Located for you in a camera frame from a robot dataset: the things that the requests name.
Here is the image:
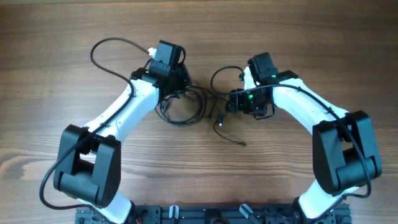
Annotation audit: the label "black usb cables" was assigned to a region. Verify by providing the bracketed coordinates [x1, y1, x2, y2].
[154, 85, 247, 147]

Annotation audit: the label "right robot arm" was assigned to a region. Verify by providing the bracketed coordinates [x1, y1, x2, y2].
[226, 52, 382, 223]

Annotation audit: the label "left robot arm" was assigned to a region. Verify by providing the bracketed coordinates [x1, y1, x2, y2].
[48, 40, 190, 223]

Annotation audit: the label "black right camera cable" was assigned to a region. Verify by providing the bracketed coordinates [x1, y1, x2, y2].
[210, 65, 373, 222]

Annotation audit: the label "black camera cable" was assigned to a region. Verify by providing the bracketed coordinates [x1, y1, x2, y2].
[210, 65, 373, 222]
[39, 37, 187, 223]

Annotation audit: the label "black left camera cable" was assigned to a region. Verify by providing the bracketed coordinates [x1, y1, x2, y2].
[39, 37, 187, 223]

